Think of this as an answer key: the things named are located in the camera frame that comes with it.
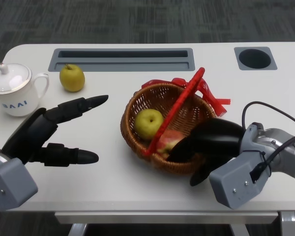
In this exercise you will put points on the white ceramic mug blue print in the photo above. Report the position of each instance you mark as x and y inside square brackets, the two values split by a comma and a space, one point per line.
[17, 104]

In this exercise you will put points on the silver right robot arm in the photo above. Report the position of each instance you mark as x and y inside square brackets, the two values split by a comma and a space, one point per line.
[285, 150]

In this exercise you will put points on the grey recessed table tray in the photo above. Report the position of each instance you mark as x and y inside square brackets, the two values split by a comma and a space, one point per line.
[123, 67]

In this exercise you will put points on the red apple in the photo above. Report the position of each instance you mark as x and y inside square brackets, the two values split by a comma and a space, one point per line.
[169, 141]

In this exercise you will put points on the yellow-green apple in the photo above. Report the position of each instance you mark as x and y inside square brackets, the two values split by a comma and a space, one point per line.
[147, 124]
[72, 79]

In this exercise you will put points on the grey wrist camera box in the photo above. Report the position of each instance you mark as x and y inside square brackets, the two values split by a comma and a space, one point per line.
[233, 179]
[9, 182]

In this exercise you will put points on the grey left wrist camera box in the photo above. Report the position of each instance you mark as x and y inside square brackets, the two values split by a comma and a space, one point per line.
[9, 182]

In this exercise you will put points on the grey table cup holder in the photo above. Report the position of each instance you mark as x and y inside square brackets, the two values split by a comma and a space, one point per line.
[255, 59]

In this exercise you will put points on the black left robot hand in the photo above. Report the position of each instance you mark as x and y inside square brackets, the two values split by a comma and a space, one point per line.
[32, 132]

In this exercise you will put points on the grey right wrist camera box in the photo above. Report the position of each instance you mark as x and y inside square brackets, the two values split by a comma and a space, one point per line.
[233, 179]

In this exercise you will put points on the metal table leg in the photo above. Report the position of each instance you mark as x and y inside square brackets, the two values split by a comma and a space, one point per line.
[288, 223]
[77, 229]

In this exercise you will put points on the grey table frame rail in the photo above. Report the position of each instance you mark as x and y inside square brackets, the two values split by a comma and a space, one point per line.
[162, 218]

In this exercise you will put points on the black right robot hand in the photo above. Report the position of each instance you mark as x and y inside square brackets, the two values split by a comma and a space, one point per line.
[216, 140]

